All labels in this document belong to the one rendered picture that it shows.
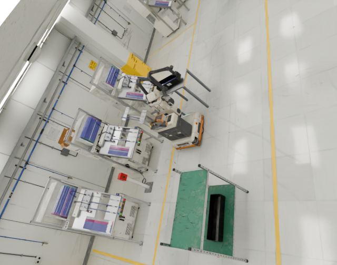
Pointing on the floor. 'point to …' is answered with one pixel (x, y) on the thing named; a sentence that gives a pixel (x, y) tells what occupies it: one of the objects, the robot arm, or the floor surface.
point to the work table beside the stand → (186, 87)
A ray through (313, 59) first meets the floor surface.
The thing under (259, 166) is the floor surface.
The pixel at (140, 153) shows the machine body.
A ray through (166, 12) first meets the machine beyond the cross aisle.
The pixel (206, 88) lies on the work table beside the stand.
